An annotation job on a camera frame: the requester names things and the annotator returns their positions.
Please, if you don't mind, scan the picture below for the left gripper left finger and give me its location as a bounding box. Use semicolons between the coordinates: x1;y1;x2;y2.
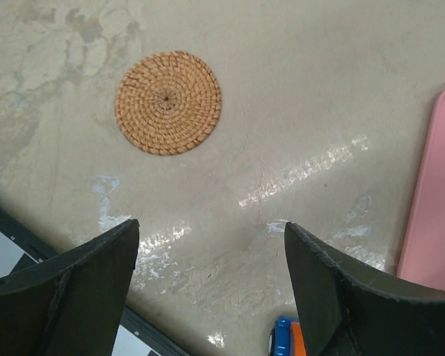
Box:
0;220;139;355

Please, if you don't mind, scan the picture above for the black white chessboard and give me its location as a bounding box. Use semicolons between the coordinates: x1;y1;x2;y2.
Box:
0;208;188;355

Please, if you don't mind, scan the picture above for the pink tray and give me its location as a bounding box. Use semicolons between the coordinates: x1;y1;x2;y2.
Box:
397;89;445;291

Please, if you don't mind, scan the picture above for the colourful toy car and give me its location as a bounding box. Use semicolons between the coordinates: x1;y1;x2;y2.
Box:
268;316;307;356

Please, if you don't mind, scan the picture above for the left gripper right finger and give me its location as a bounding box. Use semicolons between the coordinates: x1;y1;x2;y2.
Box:
284;222;445;355

